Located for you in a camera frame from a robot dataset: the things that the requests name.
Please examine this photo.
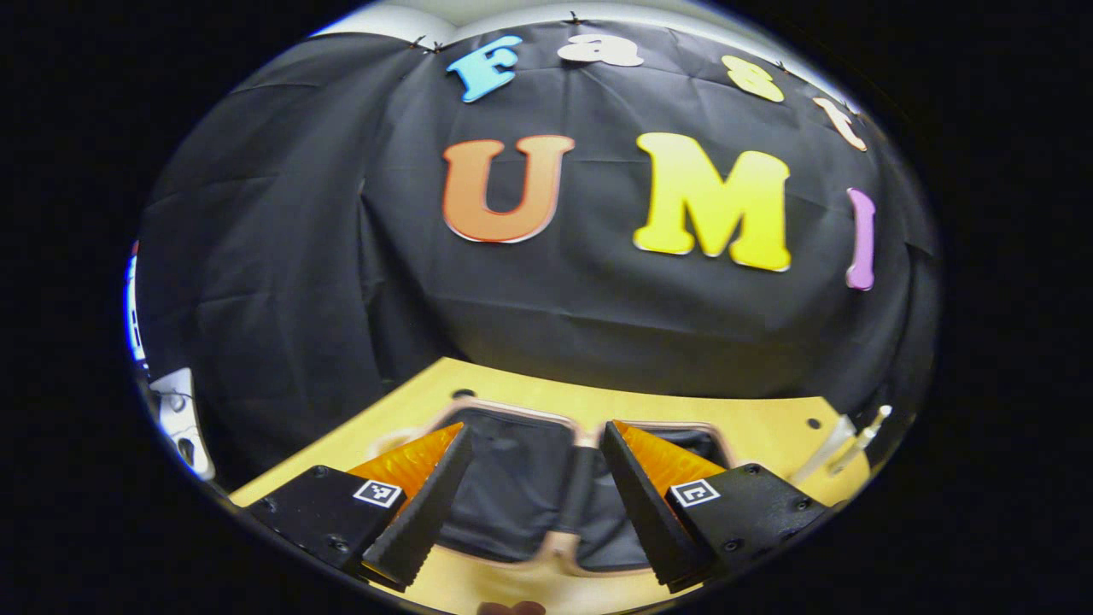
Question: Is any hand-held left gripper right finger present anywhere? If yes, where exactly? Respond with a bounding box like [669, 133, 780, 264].
[598, 420, 829, 595]

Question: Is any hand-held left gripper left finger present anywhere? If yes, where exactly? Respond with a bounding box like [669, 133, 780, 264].
[246, 421, 475, 593]

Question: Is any white plastic device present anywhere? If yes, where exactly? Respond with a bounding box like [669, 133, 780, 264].
[149, 367, 216, 481]

